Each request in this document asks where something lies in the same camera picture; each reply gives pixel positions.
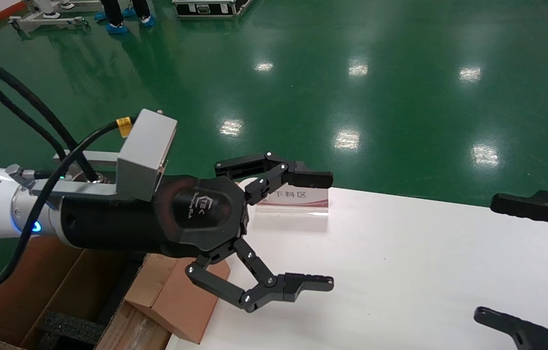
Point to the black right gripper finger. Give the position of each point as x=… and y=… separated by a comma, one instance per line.
x=526, y=333
x=536, y=206

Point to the grey metal camera bracket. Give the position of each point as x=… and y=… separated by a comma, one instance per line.
x=89, y=189

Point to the large cardboard box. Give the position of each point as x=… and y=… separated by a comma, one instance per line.
x=16, y=291

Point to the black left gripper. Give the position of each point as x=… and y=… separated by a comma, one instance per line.
x=191, y=214

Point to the person with blue shoe covers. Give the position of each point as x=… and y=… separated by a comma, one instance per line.
x=114, y=14

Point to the black textured foam insert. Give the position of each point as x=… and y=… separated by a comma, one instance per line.
x=70, y=329

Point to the small cardboard box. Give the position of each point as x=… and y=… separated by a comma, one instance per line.
x=181, y=301

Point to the acrylic sign with red print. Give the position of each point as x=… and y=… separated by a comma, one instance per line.
x=305, y=200

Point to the black aluminium flight case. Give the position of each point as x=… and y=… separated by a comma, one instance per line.
x=206, y=8

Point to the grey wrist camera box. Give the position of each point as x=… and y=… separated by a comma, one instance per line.
x=145, y=150

